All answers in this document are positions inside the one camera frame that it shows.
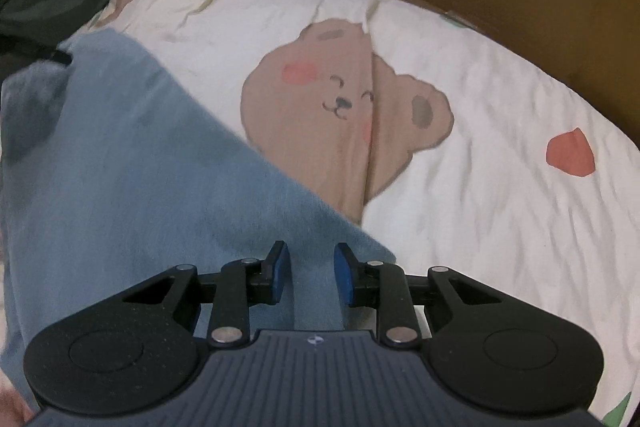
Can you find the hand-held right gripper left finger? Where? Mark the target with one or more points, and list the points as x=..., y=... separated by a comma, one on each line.
x=280, y=272

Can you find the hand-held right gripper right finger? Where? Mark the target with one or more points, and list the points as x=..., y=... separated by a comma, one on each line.
x=344, y=274

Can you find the light blue denim jeans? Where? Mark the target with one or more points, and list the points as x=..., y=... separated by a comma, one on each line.
x=125, y=167

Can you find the bear print cream blanket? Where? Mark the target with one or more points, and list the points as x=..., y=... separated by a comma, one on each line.
x=500, y=217

